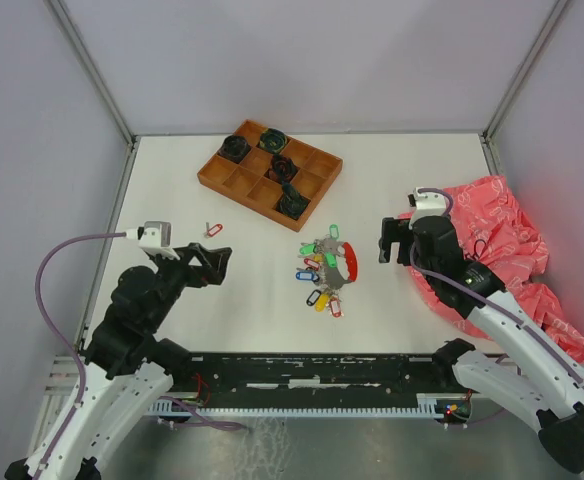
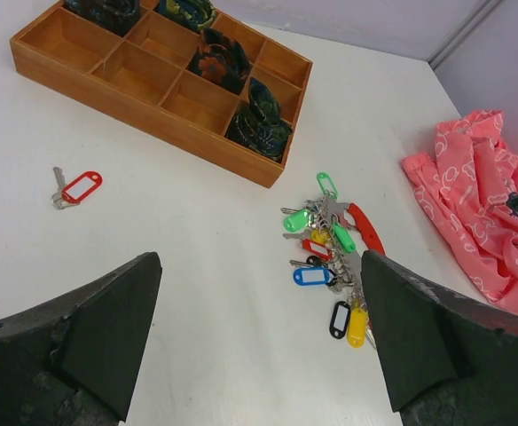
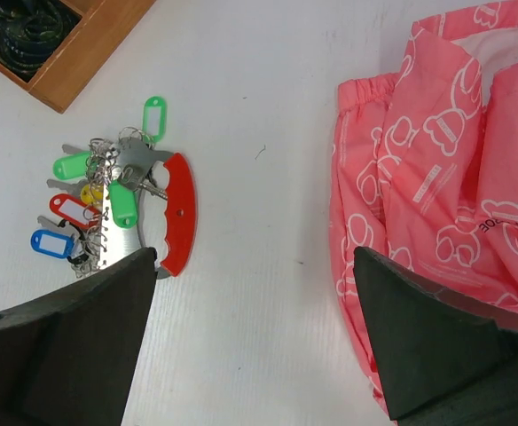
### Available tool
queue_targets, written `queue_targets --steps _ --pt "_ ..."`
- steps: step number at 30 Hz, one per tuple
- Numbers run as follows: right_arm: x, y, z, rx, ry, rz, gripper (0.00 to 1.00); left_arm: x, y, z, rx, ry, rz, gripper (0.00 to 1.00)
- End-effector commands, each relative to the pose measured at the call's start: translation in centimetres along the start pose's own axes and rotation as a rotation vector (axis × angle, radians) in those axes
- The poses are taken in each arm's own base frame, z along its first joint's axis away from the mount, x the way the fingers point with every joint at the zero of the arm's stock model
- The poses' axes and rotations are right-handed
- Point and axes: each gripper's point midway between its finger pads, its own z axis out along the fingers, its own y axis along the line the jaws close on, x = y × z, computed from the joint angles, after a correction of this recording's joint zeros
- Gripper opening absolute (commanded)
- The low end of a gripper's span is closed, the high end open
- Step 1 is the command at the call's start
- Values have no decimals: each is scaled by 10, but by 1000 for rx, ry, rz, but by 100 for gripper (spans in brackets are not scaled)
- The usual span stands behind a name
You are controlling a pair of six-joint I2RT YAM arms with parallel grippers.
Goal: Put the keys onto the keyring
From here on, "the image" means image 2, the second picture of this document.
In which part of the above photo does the yellow key tag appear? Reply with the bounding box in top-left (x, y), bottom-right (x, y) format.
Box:
top-left (346, 307), bottom-right (368, 349)

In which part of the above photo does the dark green rolled cloth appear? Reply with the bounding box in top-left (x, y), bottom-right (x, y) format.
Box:
top-left (157, 0), bottom-right (217, 33)

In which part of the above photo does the orange flower rolled cloth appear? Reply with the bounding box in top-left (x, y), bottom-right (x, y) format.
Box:
top-left (187, 28), bottom-right (252, 95)

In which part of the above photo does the pink patterned cloth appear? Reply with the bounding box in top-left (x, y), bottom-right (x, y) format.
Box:
top-left (401, 110), bottom-right (518, 315)

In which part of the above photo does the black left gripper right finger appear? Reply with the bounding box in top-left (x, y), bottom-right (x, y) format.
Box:
top-left (361, 251), bottom-right (518, 425)

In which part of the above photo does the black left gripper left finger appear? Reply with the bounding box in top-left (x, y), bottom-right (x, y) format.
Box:
top-left (0, 252), bottom-right (162, 425)

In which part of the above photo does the black key tag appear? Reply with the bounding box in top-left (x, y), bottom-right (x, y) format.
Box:
top-left (329, 301), bottom-right (350, 340)

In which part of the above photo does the green key tag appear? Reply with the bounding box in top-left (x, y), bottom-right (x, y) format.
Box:
top-left (281, 208), bottom-right (311, 233)

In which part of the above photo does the green leaf rolled cloth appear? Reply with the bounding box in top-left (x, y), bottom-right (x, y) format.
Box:
top-left (226, 77), bottom-right (293, 162)

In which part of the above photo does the blue key tag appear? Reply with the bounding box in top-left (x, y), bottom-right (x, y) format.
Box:
top-left (293, 267), bottom-right (335, 287)

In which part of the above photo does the dark floral rolled cloth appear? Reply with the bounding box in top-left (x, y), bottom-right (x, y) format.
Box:
top-left (63, 0), bottom-right (141, 36)

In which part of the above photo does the silver key with red tag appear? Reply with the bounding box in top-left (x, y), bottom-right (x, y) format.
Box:
top-left (51, 167), bottom-right (103, 210)

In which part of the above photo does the wooden compartment tray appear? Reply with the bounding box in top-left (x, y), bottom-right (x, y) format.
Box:
top-left (10, 0), bottom-right (314, 189)

